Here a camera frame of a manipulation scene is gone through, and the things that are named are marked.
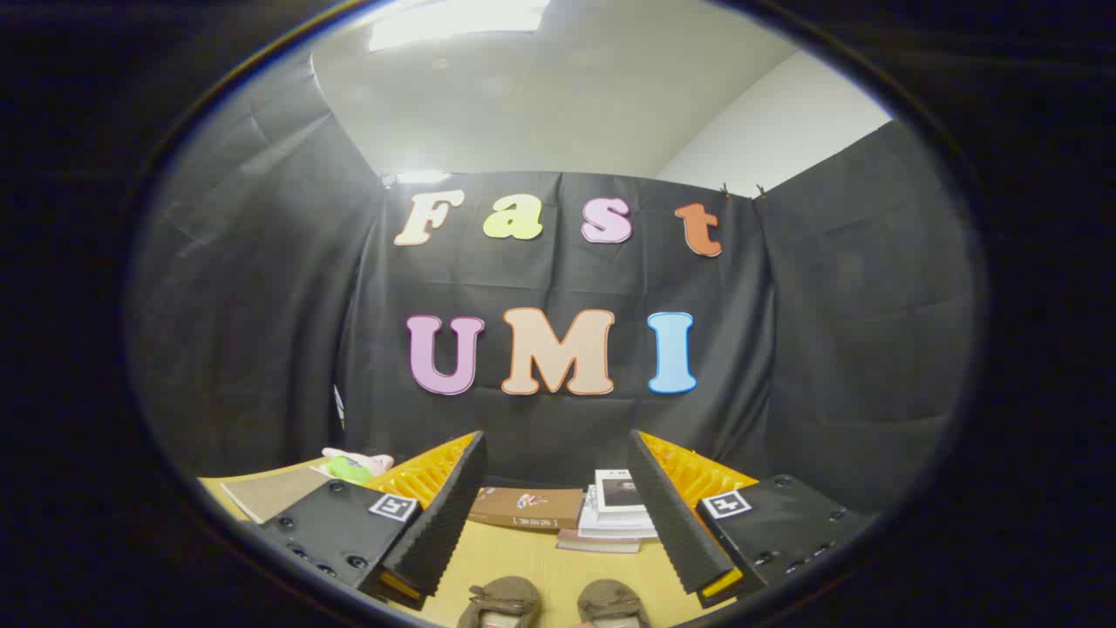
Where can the ceiling light panel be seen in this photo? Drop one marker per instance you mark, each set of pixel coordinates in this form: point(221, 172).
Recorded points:
point(453, 22)

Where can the pale pink book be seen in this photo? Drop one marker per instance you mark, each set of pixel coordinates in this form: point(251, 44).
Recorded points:
point(597, 544)

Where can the black backdrop cloth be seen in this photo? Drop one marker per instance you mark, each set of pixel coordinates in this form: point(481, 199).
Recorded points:
point(558, 279)

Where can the plain white book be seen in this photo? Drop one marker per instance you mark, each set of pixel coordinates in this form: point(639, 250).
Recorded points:
point(610, 523)

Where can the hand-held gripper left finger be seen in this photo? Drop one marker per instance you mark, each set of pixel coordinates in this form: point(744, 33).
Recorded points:
point(440, 523)

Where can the brown book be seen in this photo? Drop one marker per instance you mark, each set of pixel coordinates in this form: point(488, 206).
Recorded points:
point(523, 508)

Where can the brown fuzzy shoe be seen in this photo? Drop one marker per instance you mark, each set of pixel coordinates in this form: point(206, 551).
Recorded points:
point(504, 600)
point(610, 600)

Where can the beige storage box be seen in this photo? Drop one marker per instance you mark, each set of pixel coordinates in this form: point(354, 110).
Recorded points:
point(270, 493)

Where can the pink and green plush toy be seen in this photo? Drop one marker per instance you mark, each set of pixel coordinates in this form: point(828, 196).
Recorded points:
point(353, 467)

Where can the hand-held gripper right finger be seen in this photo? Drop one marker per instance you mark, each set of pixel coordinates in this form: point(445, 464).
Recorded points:
point(676, 523)

